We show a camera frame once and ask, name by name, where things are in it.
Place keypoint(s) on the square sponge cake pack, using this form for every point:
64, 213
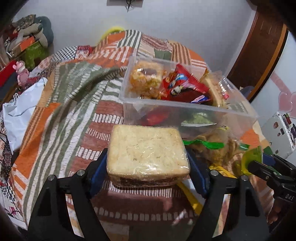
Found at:
145, 156

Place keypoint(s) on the pile of clothes and boxes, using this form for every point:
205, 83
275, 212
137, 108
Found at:
28, 39

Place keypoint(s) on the gold-tray cake snack pack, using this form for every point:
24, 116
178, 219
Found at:
217, 92

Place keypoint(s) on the pink plush toy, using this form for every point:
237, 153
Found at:
22, 74

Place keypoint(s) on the round biscuits bag green tie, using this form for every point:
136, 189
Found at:
218, 146

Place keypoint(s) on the brown wooden door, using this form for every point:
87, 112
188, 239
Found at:
260, 53

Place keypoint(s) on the orange fried noodle snack bag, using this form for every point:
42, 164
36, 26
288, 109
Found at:
146, 78

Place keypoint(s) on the orange green patchwork blanket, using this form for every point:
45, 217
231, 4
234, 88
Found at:
72, 124

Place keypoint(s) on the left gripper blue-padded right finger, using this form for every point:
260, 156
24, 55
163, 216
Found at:
245, 217

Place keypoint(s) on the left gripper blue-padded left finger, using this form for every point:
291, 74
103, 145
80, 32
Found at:
50, 219

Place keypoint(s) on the yellow green jelly cup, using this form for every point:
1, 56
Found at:
254, 154

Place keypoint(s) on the clear plastic storage bin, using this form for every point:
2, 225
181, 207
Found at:
239, 115

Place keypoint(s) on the person's right hand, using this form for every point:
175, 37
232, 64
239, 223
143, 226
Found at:
273, 215

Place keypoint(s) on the red snack bag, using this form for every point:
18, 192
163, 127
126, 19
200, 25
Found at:
182, 86

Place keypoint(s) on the green snack bag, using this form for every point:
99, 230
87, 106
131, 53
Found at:
199, 120

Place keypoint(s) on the white plastic bag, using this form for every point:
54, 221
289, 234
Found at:
18, 113

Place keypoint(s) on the white stickered box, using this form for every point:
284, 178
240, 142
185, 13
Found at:
280, 134

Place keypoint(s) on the yellow pillow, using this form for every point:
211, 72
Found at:
112, 30

